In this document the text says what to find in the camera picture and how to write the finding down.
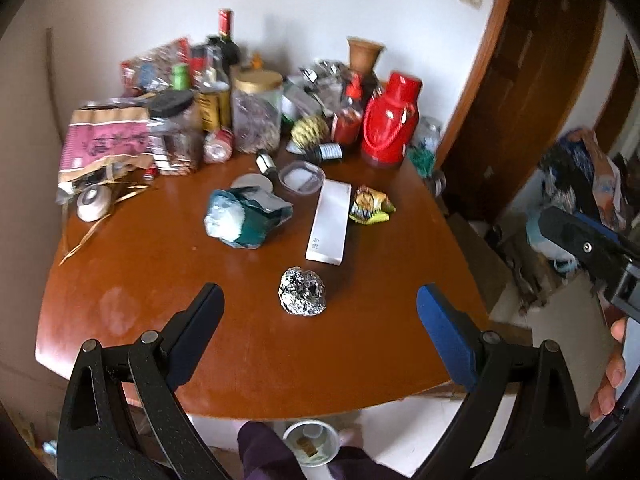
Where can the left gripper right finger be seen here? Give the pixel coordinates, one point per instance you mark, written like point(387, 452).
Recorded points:
point(544, 437)

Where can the white trash bucket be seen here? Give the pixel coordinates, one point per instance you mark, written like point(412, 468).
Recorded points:
point(314, 443)

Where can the yellow snack wrapper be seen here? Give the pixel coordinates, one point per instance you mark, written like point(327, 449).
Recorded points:
point(370, 206)

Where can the teal plastic bag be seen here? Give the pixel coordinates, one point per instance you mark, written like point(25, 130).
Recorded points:
point(244, 217)

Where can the white rectangular box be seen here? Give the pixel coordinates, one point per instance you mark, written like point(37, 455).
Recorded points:
point(327, 237)

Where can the gold lid glass jar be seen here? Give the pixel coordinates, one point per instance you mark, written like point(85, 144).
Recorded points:
point(256, 100)

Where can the red white can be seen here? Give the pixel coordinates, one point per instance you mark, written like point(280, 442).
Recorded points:
point(218, 146)

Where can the wooden table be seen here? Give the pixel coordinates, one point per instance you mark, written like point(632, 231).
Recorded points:
point(151, 258)

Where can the black lid plastic jar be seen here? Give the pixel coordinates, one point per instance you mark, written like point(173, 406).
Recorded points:
point(175, 132)

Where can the pile of clothes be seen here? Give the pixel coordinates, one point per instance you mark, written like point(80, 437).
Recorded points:
point(580, 177)

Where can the brown wooden door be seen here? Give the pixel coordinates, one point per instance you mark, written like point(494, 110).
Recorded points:
point(532, 81)

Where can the pink paper gift bag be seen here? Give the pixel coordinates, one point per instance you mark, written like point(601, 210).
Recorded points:
point(100, 138)

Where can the red thermos jug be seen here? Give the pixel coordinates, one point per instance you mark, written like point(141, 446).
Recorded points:
point(390, 120)

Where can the foil ball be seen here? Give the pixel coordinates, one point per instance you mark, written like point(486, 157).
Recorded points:
point(301, 292)

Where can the brown ceramic vase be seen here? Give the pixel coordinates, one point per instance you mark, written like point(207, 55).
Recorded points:
point(363, 55)

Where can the white round tape roll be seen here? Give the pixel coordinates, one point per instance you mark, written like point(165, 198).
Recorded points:
point(94, 203)

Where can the clear plastic container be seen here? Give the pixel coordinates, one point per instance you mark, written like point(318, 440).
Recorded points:
point(301, 177)

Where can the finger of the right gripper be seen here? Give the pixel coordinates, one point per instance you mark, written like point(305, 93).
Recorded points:
point(598, 249)

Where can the person's right hand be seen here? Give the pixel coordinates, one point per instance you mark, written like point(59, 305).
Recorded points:
point(603, 401)

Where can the dark wine bottle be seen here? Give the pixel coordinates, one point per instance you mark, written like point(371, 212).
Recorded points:
point(231, 53)

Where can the red sauce bottle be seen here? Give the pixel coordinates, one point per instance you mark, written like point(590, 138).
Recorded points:
point(347, 120)

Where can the yellow knitted ball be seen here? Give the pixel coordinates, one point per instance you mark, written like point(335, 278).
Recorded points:
point(309, 132)

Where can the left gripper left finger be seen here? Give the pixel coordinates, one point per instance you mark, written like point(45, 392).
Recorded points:
point(97, 438)

